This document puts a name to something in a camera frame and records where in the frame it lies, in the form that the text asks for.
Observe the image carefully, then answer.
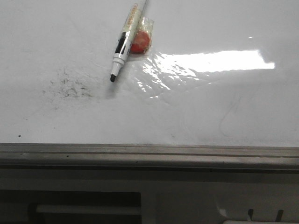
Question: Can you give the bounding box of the white black whiteboard marker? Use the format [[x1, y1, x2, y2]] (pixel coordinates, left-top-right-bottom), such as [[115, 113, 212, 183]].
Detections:
[[110, 0, 147, 83]]

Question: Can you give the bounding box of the white whiteboard with metal frame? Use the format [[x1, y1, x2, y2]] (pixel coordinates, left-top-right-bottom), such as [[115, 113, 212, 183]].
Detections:
[[0, 0, 299, 170]]

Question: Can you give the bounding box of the white plastic marker tray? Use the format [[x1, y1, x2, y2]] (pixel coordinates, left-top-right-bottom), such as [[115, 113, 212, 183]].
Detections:
[[0, 168, 299, 224]]

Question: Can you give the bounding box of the red magnet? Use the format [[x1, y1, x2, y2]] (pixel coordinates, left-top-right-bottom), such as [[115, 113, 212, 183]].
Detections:
[[130, 17, 154, 55]]

